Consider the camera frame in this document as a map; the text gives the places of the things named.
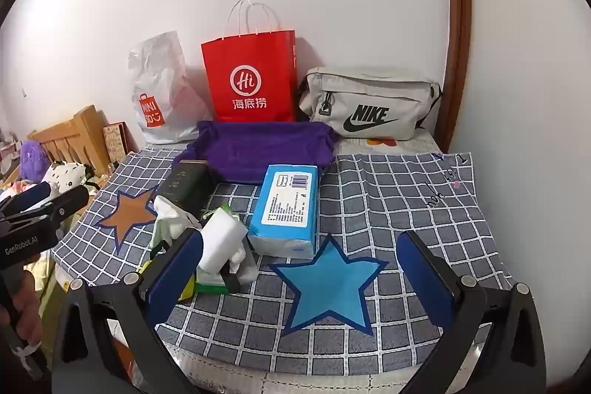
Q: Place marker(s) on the purple plush toy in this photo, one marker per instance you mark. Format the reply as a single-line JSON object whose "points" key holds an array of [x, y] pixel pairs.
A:
{"points": [[32, 161]]}

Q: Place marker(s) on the purple fabric basket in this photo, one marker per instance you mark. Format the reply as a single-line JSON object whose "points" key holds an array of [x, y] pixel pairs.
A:
{"points": [[268, 149]]}

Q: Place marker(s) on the brown wooden door frame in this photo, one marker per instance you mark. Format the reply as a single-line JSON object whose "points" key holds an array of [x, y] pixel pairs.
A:
{"points": [[457, 29]]}

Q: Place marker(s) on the person's left hand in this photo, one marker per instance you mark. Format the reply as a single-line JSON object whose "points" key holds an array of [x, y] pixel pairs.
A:
{"points": [[27, 306]]}

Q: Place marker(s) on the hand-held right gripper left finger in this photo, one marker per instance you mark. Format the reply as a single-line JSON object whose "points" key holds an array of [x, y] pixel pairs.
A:
{"points": [[178, 269]]}

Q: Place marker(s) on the dark green box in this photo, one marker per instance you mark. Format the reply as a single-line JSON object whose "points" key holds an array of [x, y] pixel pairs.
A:
{"points": [[184, 186]]}

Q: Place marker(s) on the green wipes pack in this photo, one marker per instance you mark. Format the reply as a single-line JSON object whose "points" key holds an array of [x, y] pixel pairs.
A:
{"points": [[207, 287]]}

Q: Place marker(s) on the red paper bag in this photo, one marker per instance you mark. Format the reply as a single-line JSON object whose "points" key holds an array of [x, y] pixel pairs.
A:
{"points": [[251, 75]]}

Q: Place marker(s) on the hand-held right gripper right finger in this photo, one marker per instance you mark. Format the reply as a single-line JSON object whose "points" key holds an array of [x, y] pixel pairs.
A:
{"points": [[422, 278]]}

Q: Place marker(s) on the wooden headboard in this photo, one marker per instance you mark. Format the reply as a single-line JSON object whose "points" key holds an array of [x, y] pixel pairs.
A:
{"points": [[69, 135]]}

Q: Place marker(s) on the white dotted pillow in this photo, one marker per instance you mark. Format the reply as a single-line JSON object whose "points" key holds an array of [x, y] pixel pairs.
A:
{"points": [[64, 174]]}

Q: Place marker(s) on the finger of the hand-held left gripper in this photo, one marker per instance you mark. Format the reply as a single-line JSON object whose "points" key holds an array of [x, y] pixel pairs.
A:
{"points": [[34, 193], [69, 200]]}

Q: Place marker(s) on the grey checkered star blanket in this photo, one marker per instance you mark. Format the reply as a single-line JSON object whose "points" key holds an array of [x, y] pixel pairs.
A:
{"points": [[369, 200]]}

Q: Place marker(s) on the white tissue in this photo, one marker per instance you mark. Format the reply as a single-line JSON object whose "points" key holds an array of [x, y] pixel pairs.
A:
{"points": [[244, 264]]}

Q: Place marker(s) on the blue tissue pack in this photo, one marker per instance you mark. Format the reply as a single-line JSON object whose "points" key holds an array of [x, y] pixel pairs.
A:
{"points": [[286, 209]]}

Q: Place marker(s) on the white plastic shopping bag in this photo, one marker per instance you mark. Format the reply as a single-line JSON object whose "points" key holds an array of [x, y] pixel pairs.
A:
{"points": [[159, 98]]}

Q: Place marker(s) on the grey waist bag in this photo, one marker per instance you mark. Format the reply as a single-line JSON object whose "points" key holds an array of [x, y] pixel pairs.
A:
{"points": [[369, 108]]}

